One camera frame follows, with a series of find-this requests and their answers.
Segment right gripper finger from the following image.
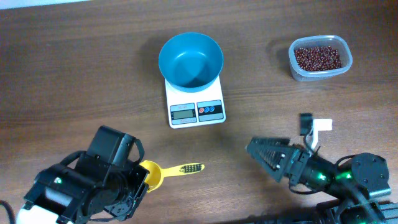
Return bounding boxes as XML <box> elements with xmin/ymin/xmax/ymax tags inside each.
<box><xmin>245</xmin><ymin>146</ymin><xmax>292</xmax><ymax>182</ymax></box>
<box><xmin>247</xmin><ymin>137</ymin><xmax>294</xmax><ymax>155</ymax></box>

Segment yellow plastic measuring scoop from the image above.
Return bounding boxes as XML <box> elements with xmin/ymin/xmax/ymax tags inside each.
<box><xmin>139</xmin><ymin>160</ymin><xmax>205</xmax><ymax>193</ymax></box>

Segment white digital kitchen scale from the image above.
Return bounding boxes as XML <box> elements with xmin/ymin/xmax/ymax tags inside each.
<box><xmin>165</xmin><ymin>78</ymin><xmax>226</xmax><ymax>129</ymax></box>

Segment red beans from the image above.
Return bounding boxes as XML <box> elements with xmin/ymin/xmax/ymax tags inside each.
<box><xmin>294</xmin><ymin>46</ymin><xmax>343</xmax><ymax>72</ymax></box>

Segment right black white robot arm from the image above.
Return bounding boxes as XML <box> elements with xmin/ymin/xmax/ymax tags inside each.
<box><xmin>245</xmin><ymin>138</ymin><xmax>397</xmax><ymax>223</ymax></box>

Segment left black camera cable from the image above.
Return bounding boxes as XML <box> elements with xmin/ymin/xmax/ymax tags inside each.
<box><xmin>0</xmin><ymin>200</ymin><xmax>16</xmax><ymax>224</ymax></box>

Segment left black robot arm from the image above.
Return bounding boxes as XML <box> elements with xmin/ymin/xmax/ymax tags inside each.
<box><xmin>16</xmin><ymin>126</ymin><xmax>149</xmax><ymax>224</ymax></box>

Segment clear plastic food container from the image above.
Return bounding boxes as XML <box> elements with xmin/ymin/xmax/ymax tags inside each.
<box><xmin>288</xmin><ymin>35</ymin><xmax>353</xmax><ymax>82</ymax></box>

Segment teal plastic bowl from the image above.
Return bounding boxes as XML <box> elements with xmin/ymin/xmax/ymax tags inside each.
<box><xmin>158</xmin><ymin>32</ymin><xmax>224</xmax><ymax>92</ymax></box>

